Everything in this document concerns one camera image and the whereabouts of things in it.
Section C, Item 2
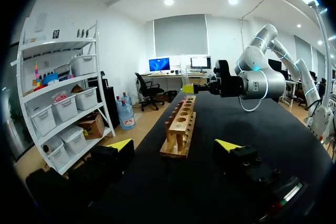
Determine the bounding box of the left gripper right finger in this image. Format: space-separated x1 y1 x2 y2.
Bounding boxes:
213 138 282 186

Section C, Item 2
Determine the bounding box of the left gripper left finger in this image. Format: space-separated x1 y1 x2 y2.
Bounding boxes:
89 137 135 184

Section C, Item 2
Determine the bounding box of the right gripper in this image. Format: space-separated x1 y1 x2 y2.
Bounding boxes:
182 59 244 99

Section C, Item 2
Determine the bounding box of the clear test tube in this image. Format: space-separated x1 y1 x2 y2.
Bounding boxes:
179 55 190 86

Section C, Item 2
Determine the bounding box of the wooden test tube rack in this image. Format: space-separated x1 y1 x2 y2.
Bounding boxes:
159 94 197 159

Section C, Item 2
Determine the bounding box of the white cable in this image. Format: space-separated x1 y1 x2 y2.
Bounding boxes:
238 94 264 113

